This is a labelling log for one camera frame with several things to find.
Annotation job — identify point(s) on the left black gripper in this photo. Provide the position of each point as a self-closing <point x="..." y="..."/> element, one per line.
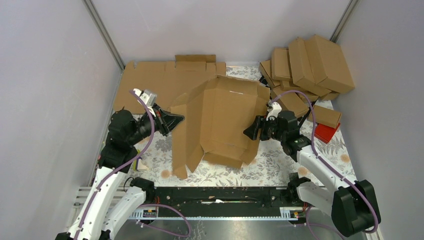
<point x="166" y="121"/>

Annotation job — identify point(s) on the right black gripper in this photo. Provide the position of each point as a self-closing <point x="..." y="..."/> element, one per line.
<point x="260" y="122"/>

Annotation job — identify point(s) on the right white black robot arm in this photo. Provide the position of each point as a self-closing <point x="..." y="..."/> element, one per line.
<point x="351" y="204"/>

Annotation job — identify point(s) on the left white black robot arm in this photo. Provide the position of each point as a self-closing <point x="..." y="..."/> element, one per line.
<point x="97" y="220"/>

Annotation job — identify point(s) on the low folded cardboard box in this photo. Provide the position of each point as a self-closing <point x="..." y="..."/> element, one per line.
<point x="307" y="96"/>

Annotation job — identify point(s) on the small cardboard box on red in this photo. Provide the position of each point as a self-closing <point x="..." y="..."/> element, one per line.
<point x="325" y="116"/>

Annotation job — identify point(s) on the large folded cardboard box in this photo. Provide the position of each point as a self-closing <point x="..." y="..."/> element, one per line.
<point x="328" y="65"/>

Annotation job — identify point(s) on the stack of flat cardboard blanks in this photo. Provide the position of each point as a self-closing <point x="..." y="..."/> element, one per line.
<point x="167" y="79"/>

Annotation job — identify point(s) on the black white chessboard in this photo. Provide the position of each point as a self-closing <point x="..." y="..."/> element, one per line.
<point x="276" y="91"/>

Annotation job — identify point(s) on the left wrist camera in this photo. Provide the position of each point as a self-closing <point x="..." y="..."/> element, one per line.
<point x="145" y="96"/>

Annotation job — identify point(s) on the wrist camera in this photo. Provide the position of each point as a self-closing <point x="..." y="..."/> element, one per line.
<point x="273" y="109"/>
<point x="145" y="96"/>

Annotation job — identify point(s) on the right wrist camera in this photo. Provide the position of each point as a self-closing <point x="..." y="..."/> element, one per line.
<point x="273" y="109"/>

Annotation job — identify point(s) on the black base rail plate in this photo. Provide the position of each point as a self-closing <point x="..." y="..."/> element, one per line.
<point x="221" y="203"/>

